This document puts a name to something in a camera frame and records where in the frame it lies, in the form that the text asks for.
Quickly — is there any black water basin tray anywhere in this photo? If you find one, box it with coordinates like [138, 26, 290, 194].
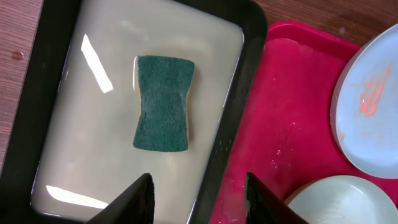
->
[1, 0, 268, 223]

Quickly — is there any mint green plate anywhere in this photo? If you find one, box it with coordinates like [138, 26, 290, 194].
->
[285, 175, 397, 224]

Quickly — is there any red plastic tray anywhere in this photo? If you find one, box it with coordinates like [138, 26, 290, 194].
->
[208, 20, 398, 224]

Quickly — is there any green yellow sponge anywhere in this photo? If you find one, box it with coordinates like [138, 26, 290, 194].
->
[133, 55, 195, 152]

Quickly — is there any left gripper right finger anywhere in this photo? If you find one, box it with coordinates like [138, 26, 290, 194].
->
[244, 172, 308, 224]

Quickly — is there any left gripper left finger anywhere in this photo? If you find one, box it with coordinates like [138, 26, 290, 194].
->
[87, 173, 155, 224]

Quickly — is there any light blue plate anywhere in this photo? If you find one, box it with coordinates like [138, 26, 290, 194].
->
[330, 26, 397, 179]

